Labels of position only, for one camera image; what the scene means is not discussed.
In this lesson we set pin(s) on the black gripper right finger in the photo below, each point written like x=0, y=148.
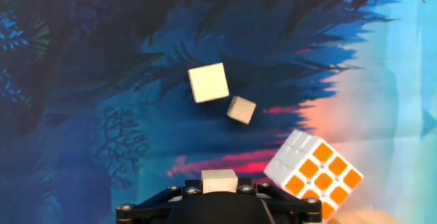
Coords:
x=293, y=208

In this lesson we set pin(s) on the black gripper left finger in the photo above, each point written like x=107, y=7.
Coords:
x=147, y=208

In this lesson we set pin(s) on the rubiks cube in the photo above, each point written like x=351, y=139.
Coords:
x=321, y=179

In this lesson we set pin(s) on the medium wooden cube block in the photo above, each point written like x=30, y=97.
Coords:
x=219, y=180
x=208, y=82

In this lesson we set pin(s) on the tiny wooden cube block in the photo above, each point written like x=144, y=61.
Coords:
x=241, y=110

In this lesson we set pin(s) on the forest sunset print cloth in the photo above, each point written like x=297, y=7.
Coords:
x=85, y=132

